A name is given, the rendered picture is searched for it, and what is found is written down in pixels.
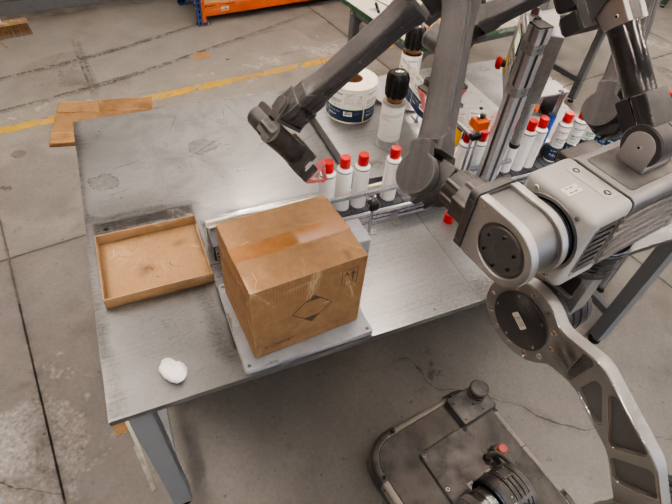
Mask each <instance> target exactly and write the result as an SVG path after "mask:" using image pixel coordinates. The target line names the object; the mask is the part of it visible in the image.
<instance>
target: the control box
mask: <svg viewBox="0 0 672 504"><path fill-rule="evenodd" d="M530 11H531V10H530ZM530 11H528V12H526V13H524V14H522V15H520V18H519V21H518V24H517V27H516V30H515V33H514V36H513V39H512V42H511V45H510V48H509V51H508V54H507V56H506V58H505V60H507V61H506V65H505V68H502V80H503V95H504V92H505V91H506V89H507V86H508V83H509V82H508V81H509V78H510V75H511V72H512V70H511V72H510V75H509V68H508V60H509V57H510V54H511V51H512V48H513V54H514V64H515V61H516V58H517V55H518V52H519V49H521V46H522V43H523V41H524V39H523V38H524V35H525V32H526V29H527V26H528V23H529V22H530V21H533V18H534V17H533V16H530V15H529V13H530ZM539 16H540V17H542V19H543V20H545V21H547V22H548V23H550V24H551V25H553V26H554V29H553V31H552V34H551V36H550V39H549V41H548V44H547V45H546V46H545V49H544V51H543V57H542V59H541V62H540V65H539V67H538V70H537V72H536V75H535V78H534V80H533V83H532V85H531V88H529V90H528V93H527V95H526V96H527V98H526V101H525V102H527V103H533V104H538V103H539V100H540V98H541V95H542V93H543V91H544V88H545V86H546V83H547V81H548V78H549V76H550V74H551V71H552V69H553V66H554V64H555V61H556V59H557V57H558V54H559V52H560V49H561V47H562V44H563V42H564V39H565V37H564V36H562V35H561V31H560V28H559V19H560V16H559V14H557V13H556V12H551V11H544V10H540V12H539ZM520 23H522V30H523V37H522V40H521V43H520V46H519V49H518V52H517V55H516V56H515V51H514V41H515V38H516V35H517V32H518V29H519V26H520ZM514 64H513V67H514ZM513 67H512V69H513Z"/></svg>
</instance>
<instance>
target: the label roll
mask: <svg viewBox="0 0 672 504"><path fill-rule="evenodd" d="M377 86H378V77H377V75H376V74H375V73H373V72H372V71H370V70H368V69H366V68H365V69H364V70H362V71H361V72H360V73H359V74H358V75H356V76H355V77H354V78H353V79H352V80H351V81H349V82H348V83H347V84H346V85H345V86H344V87H342V88H341V89H340V90H339V91H338V92H337V93H335V94H334V95H333V96H332V97H331V98H330V99H329V101H328V102H327V103H326V113H327V114H328V115H329V116H330V117H331V118H332V119H334V120H336V121H338V122H341V123H346V124H360V123H364V122H366V121H368V120H370V119H371V118H372V117H373V114H374V107H375V100H376V93H377Z"/></svg>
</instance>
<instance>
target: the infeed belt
mask: <svg viewBox="0 0 672 504"><path fill-rule="evenodd" d="M542 157H543V155H540V156H537V157H536V159H535V161H534V164H533V166H532V168H530V169H524V168H522V170H521V171H520V172H513V171H511V170H510V171H509V173H507V174H502V173H498V176H496V178H495V179H498V178H500V177H503V176H506V175H509V176H511V177H514V176H518V175H523V174H527V173H531V172H533V171H536V170H538V169H541V168H543V167H546V166H548V165H551V164H553V163H547V162H545V161H544V160H543V159H542ZM374 195H376V196H377V197H376V199H377V201H378V202H379V209H380V208H385V207H389V206H393V205H397V204H401V203H405V202H410V199H411V197H410V196H409V195H408V194H407V193H405V192H404V191H402V190H401V189H396V193H395V198H394V200H393V201H391V202H385V201H383V200H381V199H380V193H378V194H374ZM367 204H368V200H367V198H366V202H365V207H364V208H362V209H354V208H352V207H351V206H350V200H349V208H348V210H347V211H346V212H338V213H339V215H340V216H342V218H343V217H347V216H351V215H355V214H359V213H364V212H368V211H370V210H369V209H368V207H367ZM207 232H208V235H209V237H210V240H211V243H212V246H213V248H217V247H219V245H218V238H217V232H216V231H211V232H210V230H209V229H207Z"/></svg>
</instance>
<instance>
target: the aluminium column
mask: <svg viewBox="0 0 672 504"><path fill-rule="evenodd" d="M553 29H554V26H553V25H551V24H550V23H548V22H547V21H545V20H543V19H541V20H534V21H530V22H529V23H528V26H527V29H526V32H525V35H524V38H523V39H524V40H526V41H527V42H529V43H530V44H531V45H533V46H539V45H547V44H548V41H549V39H550V36H551V34H552V31H553ZM542 57H543V54H540V55H535V56H529V55H528V54H526V53H525V52H524V51H522V50H521V49H519V52H518V55H517V58H516V61H515V64H514V67H513V69H512V72H511V75H510V78H509V81H508V82H509V83H510V84H511V85H513V86H514V87H515V88H516V89H517V90H520V89H524V88H531V85H532V83H533V80H534V78H535V75H536V72H537V70H538V67H539V65H540V62H541V59H542ZM526 98H527V96H525V97H520V98H513V97H512V96H511V95H510V94H508V93H507V92H506V91H505V92H504V95H503V98H502V101H501V104H500V107H499V110H498V112H497V115H496V118H495V121H494V124H493V127H492V130H491V133H490V135H489V138H488V141H487V144H486V147H485V150H484V153H483V155H482V158H481V161H480V164H479V167H478V170H477V173H476V176H477V177H478V178H479V177H481V176H482V177H484V178H485V179H486V180H487V181H488V182H490V181H493V180H495V178H496V176H497V173H498V170H499V168H500V165H501V163H502V160H503V157H504V155H505V152H506V150H507V147H508V145H509V142H510V139H511V137H512V134H513V132H514V129H515V127H516V124H517V121H518V119H519V116H520V114H521V111H522V108H523V106H524V103H525V101H526Z"/></svg>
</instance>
